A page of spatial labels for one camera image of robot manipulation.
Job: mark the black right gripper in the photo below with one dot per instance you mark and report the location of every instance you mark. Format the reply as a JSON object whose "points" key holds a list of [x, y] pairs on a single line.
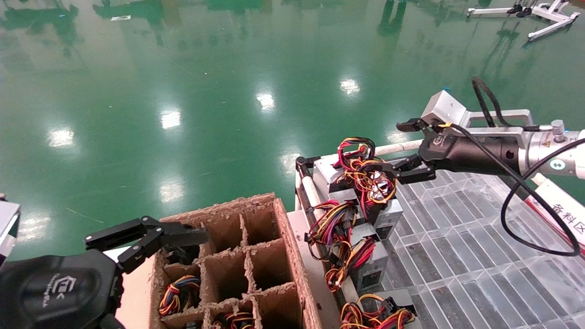
{"points": [[475, 153]]}

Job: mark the white sign with red print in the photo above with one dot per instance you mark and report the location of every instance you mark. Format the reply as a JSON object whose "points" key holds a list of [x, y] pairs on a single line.
{"points": [[564, 214]]}

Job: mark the white metal floor stand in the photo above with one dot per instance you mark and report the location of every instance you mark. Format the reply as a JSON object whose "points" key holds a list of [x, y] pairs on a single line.
{"points": [[553, 16]]}

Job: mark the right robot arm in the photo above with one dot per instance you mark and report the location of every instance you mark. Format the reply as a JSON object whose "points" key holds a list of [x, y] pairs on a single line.
{"points": [[537, 151]]}

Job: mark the brown cardboard divider box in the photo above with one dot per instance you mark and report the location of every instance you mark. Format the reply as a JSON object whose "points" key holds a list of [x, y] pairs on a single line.
{"points": [[292, 256]]}

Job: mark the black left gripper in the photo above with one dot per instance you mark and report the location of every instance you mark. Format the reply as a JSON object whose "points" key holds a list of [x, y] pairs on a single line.
{"points": [[55, 292]]}

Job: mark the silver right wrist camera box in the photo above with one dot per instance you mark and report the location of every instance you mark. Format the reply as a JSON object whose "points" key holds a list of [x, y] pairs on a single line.
{"points": [[443, 109]]}

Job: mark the clear plastic divider tray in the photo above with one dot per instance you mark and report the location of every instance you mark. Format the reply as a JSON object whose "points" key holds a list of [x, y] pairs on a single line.
{"points": [[457, 256]]}

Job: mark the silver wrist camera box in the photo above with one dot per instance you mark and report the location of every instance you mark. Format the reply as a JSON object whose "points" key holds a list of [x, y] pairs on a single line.
{"points": [[7, 224], [443, 109]]}

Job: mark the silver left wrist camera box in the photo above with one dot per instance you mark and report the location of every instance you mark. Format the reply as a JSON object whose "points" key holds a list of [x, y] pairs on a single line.
{"points": [[7, 224]]}

